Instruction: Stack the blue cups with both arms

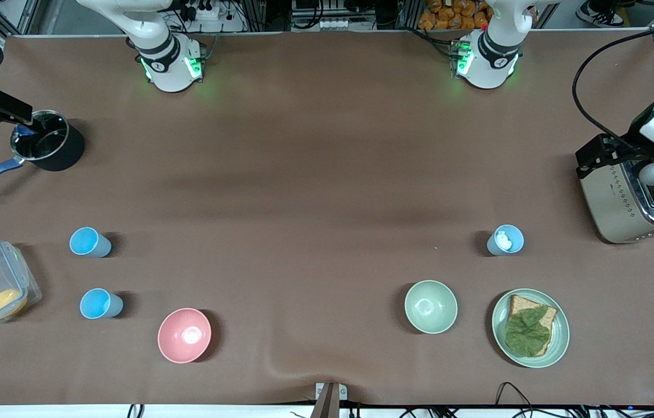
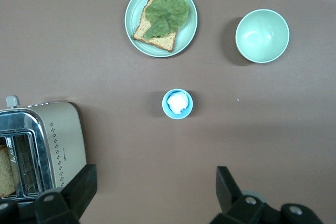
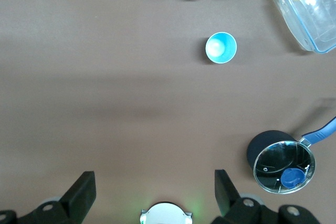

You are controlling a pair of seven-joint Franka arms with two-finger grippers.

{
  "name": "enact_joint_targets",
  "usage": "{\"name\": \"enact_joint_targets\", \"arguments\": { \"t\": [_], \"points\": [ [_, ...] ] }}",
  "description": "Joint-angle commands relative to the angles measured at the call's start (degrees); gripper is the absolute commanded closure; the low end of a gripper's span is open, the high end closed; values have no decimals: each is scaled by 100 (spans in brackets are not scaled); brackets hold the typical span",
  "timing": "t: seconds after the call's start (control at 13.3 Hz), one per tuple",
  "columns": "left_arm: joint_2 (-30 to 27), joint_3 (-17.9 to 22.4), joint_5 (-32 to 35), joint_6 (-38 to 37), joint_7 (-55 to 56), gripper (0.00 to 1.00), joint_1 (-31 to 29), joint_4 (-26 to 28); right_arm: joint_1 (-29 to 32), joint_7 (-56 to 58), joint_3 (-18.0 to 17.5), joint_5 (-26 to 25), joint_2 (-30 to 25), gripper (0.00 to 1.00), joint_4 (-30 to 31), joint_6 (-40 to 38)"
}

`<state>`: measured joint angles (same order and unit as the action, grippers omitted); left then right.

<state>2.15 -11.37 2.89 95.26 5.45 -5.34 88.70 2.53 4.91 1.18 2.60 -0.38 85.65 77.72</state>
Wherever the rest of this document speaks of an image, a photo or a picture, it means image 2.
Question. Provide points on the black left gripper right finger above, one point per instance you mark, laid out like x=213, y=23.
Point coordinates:
x=228, y=195

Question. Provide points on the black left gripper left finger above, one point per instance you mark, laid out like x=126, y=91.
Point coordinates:
x=81, y=190

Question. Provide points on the brown toast slice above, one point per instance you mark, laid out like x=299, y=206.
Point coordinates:
x=6, y=171

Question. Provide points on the small blue cup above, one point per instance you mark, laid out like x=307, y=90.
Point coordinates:
x=168, y=112

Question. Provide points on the brown bread slice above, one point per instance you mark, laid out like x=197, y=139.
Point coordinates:
x=162, y=42

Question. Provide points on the green lettuce leaf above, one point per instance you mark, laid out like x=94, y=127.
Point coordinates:
x=168, y=11

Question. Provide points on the white soft lump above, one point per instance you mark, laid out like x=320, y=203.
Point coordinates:
x=178, y=102

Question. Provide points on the brown table cloth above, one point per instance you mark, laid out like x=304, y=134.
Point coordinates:
x=131, y=142

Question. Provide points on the beige chrome toaster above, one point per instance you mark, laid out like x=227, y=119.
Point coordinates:
x=65, y=134

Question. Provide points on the green bowl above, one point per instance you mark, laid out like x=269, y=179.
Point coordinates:
x=262, y=36

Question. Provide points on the green round plate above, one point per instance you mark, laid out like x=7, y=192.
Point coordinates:
x=185, y=41

